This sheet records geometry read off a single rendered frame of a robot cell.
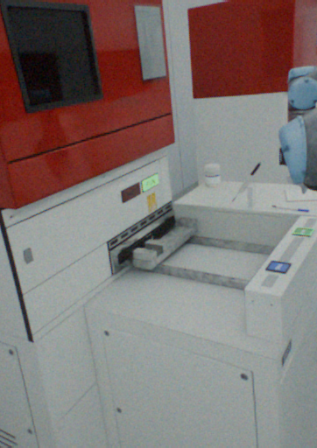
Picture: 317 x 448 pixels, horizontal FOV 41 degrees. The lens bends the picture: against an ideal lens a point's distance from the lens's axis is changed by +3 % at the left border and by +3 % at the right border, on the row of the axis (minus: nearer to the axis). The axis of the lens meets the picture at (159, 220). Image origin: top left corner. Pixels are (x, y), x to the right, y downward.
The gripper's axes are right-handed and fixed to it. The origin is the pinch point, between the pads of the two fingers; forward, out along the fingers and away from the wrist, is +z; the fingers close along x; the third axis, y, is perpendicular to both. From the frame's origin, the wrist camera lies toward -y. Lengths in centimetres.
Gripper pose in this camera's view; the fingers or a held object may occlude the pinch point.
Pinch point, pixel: (306, 189)
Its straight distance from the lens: 140.6
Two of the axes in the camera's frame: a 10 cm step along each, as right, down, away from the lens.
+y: -8.5, -1.0, 5.2
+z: 1.1, 9.3, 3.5
